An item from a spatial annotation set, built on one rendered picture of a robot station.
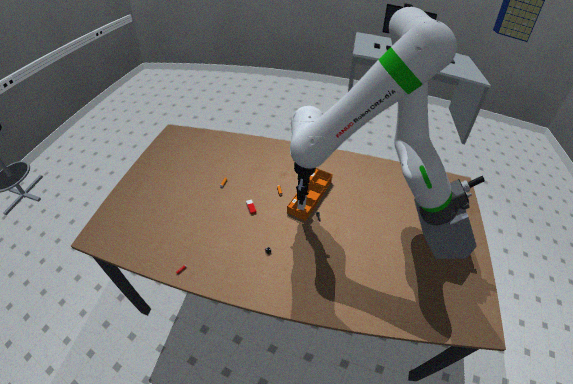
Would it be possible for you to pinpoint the orange rack of bins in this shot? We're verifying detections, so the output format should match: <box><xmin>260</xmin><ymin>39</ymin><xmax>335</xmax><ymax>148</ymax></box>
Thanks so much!
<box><xmin>287</xmin><ymin>168</ymin><xmax>333</xmax><ymax>221</ymax></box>

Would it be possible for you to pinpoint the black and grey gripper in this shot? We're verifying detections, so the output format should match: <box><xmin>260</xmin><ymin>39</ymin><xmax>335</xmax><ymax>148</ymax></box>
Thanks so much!
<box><xmin>294</xmin><ymin>162</ymin><xmax>316</xmax><ymax>210</ymax></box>

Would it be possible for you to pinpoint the red and white eraser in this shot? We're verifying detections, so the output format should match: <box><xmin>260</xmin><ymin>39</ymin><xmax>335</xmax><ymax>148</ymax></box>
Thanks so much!
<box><xmin>246</xmin><ymin>199</ymin><xmax>257</xmax><ymax>214</ymax></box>

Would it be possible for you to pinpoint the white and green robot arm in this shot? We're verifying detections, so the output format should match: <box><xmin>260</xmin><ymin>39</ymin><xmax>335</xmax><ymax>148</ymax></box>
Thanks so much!
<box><xmin>290</xmin><ymin>7</ymin><xmax>485</xmax><ymax>225</ymax></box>

